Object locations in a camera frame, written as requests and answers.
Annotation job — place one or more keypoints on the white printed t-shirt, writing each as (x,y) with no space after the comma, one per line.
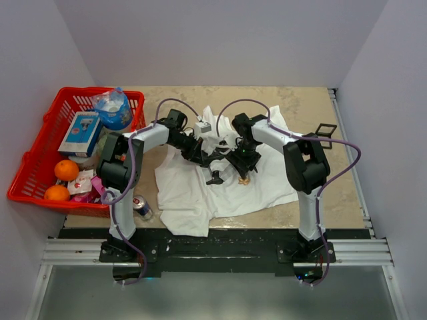
(188,204)

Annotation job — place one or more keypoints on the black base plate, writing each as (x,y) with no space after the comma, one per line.
(277,251)

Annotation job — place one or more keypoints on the pink packet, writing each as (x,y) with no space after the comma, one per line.
(94,195)

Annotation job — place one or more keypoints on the red plastic basket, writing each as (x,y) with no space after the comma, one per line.
(36,172)

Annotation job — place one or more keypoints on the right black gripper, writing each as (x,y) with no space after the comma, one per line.
(234,158)

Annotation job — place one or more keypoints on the blue plastic bag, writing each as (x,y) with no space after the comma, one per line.
(113,109)

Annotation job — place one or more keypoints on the aluminium rail frame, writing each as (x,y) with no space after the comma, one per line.
(360,284)

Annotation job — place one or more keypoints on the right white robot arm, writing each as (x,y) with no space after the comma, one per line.
(306,165)

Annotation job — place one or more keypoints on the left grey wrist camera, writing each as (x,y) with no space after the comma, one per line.
(201,128)

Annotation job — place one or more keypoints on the orange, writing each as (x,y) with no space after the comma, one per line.
(57,193)
(66,170)

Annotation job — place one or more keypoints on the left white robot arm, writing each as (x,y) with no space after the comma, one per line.
(120,164)

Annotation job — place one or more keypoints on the upper orange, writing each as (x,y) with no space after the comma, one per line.
(66,170)

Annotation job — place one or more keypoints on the black metal bracket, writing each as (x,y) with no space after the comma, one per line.
(325,131)

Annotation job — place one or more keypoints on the red white snack packet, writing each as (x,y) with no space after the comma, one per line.
(80,182)

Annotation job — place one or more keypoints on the blue red drink can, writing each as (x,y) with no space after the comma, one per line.
(141,207)

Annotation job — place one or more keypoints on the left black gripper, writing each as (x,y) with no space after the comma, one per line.
(194,153)

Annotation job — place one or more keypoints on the lower orange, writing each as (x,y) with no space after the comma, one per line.
(57,193)

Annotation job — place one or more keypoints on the blue white razor box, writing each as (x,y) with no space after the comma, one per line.
(82,135)

